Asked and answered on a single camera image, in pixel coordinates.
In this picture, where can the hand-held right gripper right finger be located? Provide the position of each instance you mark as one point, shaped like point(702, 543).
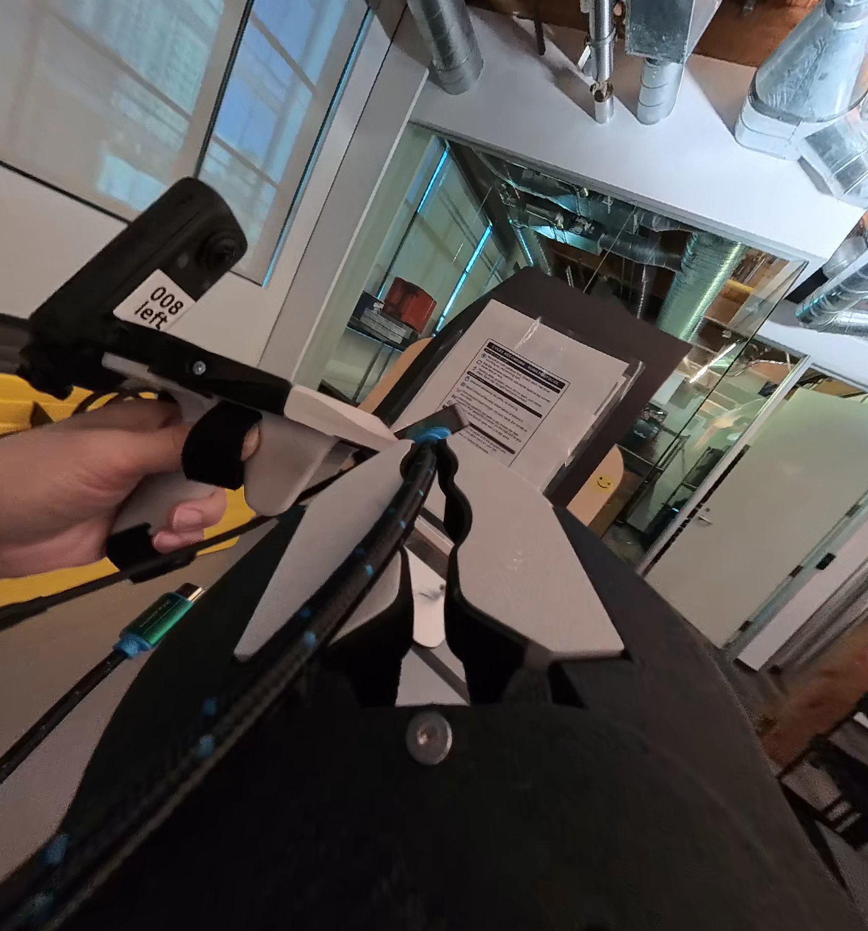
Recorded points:
point(536, 574)

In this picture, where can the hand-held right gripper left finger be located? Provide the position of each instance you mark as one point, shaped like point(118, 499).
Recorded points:
point(288, 582)

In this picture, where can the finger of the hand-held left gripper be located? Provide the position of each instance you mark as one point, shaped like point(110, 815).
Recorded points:
point(332, 418)

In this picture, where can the person's left hand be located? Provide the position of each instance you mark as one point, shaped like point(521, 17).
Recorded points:
point(56, 494)

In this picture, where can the white plate with round disc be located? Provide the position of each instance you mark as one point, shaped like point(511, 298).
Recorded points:
point(428, 611)

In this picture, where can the yellow smiley sticker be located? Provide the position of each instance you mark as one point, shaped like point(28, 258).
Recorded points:
point(603, 481)

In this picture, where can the red storage box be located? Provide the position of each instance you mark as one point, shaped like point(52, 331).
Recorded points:
point(412, 302)

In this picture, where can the large glass window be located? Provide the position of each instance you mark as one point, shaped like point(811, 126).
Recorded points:
point(114, 87)

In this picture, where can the laminated instruction sheet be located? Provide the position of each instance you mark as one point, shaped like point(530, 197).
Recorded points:
point(550, 349)

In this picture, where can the cluster of silver pipes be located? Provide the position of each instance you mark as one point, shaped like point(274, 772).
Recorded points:
point(812, 87)

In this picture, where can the silver spiral duct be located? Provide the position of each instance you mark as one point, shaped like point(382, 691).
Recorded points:
point(445, 43)

